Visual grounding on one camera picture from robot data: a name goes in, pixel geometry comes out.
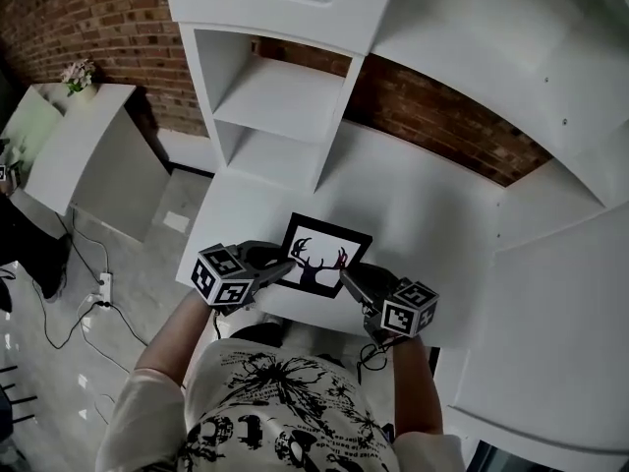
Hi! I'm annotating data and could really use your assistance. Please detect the white low cabinet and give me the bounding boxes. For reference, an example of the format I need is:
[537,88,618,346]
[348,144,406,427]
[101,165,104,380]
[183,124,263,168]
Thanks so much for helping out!
[23,83,172,245]

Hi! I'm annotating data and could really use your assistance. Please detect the black chair legs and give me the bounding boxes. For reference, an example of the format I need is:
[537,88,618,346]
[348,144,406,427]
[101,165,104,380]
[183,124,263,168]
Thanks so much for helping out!
[0,365,39,428]

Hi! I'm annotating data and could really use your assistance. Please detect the black picture frame deer print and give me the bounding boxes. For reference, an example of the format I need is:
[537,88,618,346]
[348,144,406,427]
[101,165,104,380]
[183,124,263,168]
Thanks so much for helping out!
[267,211,374,300]

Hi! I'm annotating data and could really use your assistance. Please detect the potted pink flowers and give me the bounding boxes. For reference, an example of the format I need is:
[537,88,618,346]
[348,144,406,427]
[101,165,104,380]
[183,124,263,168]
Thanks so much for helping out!
[60,57,98,99]

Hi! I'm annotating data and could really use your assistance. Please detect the person's left forearm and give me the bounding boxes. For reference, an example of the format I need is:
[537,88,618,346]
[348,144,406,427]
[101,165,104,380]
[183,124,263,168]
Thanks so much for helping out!
[134,290,218,393]

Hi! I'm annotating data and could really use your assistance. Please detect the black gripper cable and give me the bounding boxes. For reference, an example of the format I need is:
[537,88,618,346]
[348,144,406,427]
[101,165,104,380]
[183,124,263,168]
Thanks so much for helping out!
[355,340,397,384]

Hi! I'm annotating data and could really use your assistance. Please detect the person's right forearm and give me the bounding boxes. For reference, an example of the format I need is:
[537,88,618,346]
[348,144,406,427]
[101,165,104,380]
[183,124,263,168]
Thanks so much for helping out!
[390,332,446,437]

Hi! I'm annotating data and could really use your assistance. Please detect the black floor cable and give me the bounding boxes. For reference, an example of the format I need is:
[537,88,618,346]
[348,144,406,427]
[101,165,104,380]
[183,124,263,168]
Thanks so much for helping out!
[29,211,151,378]

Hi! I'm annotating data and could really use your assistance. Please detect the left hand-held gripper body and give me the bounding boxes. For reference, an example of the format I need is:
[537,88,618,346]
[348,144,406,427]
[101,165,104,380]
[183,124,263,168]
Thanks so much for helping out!
[190,239,289,318]

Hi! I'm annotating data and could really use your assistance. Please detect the white open shelf unit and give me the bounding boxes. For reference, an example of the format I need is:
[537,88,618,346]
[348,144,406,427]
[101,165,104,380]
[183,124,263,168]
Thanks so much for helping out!
[178,21,368,197]

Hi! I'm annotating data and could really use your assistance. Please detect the white printed t-shirt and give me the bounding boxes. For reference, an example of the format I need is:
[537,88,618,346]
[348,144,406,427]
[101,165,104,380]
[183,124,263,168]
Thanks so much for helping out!
[95,336,467,472]

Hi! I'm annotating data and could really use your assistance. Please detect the white paper sheet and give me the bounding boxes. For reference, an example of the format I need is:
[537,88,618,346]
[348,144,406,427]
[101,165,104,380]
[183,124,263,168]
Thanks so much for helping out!
[162,210,192,231]

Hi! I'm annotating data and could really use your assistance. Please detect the white power strip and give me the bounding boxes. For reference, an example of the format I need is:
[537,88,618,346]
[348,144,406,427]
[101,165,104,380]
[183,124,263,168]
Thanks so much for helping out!
[94,271,115,310]

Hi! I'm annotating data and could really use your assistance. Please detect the large white shelf panel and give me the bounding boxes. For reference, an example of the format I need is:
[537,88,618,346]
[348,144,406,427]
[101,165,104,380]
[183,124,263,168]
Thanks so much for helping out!
[371,0,629,461]

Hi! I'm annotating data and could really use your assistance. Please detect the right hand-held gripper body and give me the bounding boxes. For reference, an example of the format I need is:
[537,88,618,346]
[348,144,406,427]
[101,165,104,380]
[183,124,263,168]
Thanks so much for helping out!
[354,263,440,347]

